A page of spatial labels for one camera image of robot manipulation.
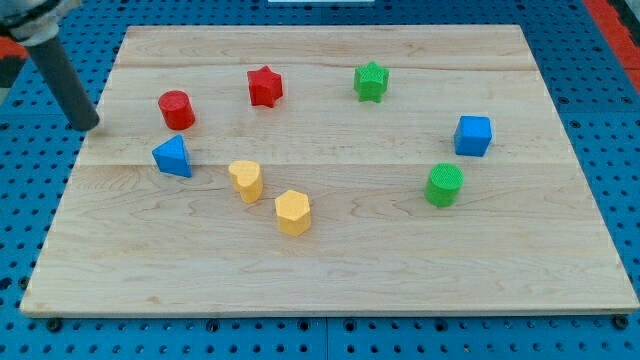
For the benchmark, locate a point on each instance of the light wooden board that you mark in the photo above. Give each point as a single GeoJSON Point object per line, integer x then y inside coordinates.
{"type": "Point", "coordinates": [524, 236]}

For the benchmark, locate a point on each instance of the yellow heart block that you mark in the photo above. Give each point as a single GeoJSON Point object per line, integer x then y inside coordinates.
{"type": "Point", "coordinates": [247, 179]}

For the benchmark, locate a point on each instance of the green cylinder block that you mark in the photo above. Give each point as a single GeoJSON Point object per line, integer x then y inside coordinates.
{"type": "Point", "coordinates": [443, 185]}

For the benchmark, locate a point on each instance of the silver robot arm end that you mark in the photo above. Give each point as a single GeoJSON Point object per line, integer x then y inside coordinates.
{"type": "Point", "coordinates": [33, 22]}

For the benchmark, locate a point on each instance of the yellow hexagon block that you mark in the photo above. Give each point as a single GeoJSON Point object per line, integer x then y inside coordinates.
{"type": "Point", "coordinates": [293, 212]}

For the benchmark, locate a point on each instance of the green star block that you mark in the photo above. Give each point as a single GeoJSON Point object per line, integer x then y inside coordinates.
{"type": "Point", "coordinates": [371, 82]}

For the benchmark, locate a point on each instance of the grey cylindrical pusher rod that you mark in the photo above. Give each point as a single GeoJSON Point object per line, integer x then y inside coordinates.
{"type": "Point", "coordinates": [64, 83]}

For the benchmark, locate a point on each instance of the blue triangle block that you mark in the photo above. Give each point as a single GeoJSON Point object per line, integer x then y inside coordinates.
{"type": "Point", "coordinates": [172, 157]}

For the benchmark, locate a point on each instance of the blue cube block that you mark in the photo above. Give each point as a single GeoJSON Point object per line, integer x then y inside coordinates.
{"type": "Point", "coordinates": [472, 136]}

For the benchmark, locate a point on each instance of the red cylinder block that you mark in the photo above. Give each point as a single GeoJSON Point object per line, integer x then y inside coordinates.
{"type": "Point", "coordinates": [176, 110]}

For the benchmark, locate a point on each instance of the red star block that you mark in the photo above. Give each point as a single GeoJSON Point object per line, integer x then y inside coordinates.
{"type": "Point", "coordinates": [265, 87]}

